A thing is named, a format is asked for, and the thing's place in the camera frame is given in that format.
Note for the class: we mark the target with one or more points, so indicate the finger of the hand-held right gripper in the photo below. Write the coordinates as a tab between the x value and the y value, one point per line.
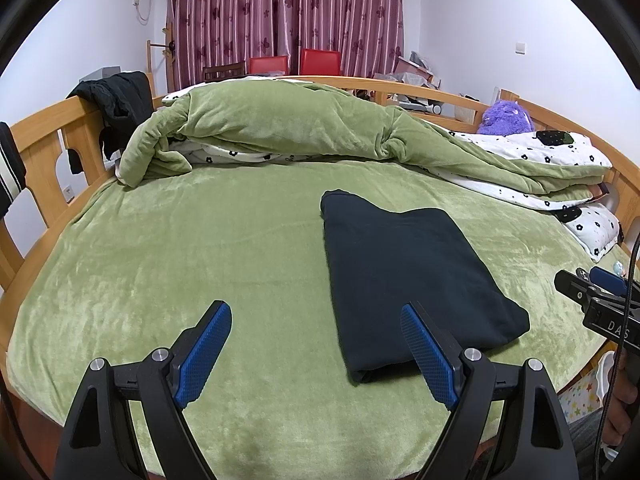
575	287
610	280

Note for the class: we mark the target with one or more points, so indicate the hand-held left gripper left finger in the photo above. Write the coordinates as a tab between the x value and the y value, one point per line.
205	355

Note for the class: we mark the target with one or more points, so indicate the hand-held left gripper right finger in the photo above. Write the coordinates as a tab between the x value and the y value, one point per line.
430	355

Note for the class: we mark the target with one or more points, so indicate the black sweatshirt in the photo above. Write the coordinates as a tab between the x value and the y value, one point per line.
400	270

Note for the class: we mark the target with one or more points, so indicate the person's right hand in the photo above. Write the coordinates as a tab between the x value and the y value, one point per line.
625	400

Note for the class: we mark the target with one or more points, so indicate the small round badge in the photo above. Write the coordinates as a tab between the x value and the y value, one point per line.
619	268

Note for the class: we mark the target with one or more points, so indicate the white floral pillow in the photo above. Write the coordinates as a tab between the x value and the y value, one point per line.
595	230

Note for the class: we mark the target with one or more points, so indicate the white star-print bin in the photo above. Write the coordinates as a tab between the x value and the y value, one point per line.
580	400

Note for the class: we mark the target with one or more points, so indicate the green plush bed sheet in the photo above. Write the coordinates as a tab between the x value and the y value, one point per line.
175	260

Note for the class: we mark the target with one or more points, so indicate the purple plush toy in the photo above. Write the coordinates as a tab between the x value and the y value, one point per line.
502	117

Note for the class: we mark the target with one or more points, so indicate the white grey appliance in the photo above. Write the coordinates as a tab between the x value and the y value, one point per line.
420	106

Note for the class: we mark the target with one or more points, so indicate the green quilt with floral lining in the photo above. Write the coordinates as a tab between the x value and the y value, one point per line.
275	115

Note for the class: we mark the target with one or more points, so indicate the black white striped cloth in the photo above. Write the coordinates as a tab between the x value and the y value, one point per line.
10	170

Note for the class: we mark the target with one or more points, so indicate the black jacket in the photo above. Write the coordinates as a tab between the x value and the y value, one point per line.
125	95

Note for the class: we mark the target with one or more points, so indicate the pile of boxes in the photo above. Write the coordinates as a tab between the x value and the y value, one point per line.
405	67

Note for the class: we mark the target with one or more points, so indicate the dark wooden chair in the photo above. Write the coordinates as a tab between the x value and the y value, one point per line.
225	71

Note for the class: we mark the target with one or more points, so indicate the wooden coat rack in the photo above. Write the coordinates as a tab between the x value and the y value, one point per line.
150	70

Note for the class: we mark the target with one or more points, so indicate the red chair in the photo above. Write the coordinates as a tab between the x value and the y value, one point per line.
268	65
320	61

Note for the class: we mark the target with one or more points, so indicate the grey box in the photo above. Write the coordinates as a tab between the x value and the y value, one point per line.
100	74

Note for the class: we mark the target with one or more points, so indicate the maroon floral curtain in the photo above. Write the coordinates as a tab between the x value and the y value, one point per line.
300	10

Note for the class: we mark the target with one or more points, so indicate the white wall outlet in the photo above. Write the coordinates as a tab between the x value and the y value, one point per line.
67	193

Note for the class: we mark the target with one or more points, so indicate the wooden bed frame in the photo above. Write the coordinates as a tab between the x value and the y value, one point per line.
45	125

